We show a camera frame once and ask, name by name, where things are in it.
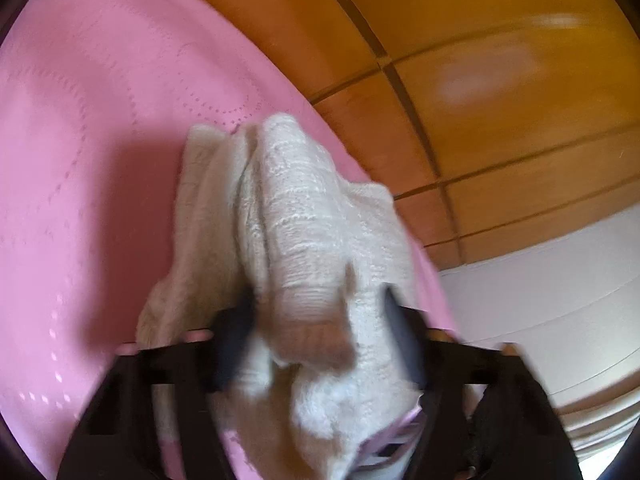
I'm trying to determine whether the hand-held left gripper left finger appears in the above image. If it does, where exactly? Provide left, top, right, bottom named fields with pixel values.
left=56, top=287, right=261, bottom=480

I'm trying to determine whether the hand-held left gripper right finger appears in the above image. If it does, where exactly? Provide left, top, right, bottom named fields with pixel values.
left=380, top=285, right=584, bottom=480

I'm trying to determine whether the white knitted sweater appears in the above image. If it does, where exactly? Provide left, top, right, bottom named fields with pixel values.
left=135, top=112, right=432, bottom=480

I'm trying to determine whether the pink blanket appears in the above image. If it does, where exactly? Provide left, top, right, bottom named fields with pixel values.
left=0, top=0, right=457, bottom=480

